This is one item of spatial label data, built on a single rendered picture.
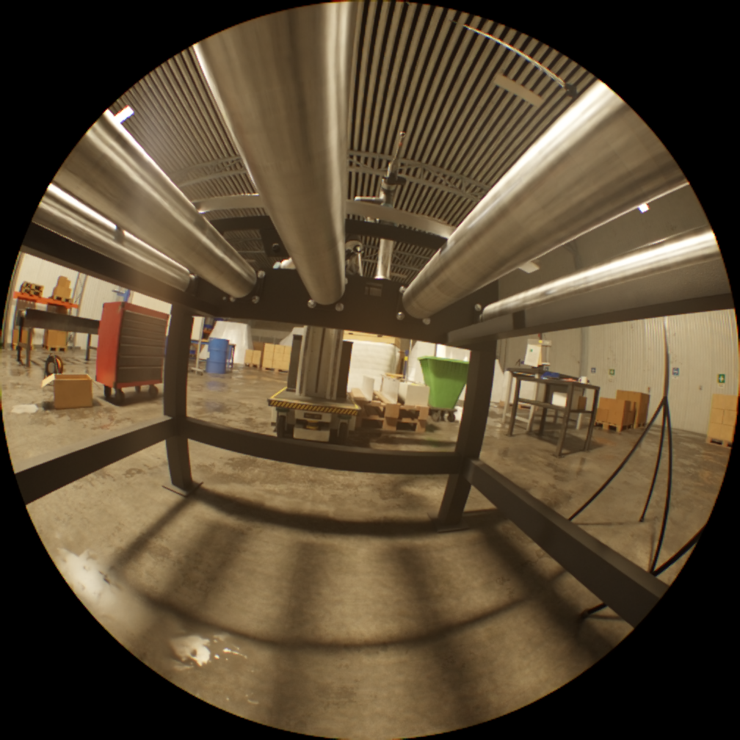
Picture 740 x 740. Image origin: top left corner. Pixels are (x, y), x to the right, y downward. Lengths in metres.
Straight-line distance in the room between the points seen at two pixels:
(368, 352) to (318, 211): 3.77
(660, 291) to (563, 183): 0.17
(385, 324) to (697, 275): 0.78
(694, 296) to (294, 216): 0.48
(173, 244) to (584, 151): 0.57
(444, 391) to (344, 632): 2.94
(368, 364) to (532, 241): 3.81
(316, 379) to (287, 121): 1.88
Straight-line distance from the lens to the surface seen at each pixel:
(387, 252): 1.91
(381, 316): 0.77
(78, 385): 2.51
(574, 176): 0.26
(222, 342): 6.07
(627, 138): 0.25
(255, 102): 0.21
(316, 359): 1.95
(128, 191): 0.42
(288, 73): 0.20
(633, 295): 0.36
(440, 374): 3.11
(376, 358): 3.97
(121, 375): 2.56
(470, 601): 0.81
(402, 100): 8.52
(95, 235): 0.71
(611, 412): 5.73
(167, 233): 0.48
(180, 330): 0.98
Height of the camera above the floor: 0.63
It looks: 1 degrees down
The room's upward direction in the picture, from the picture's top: 7 degrees clockwise
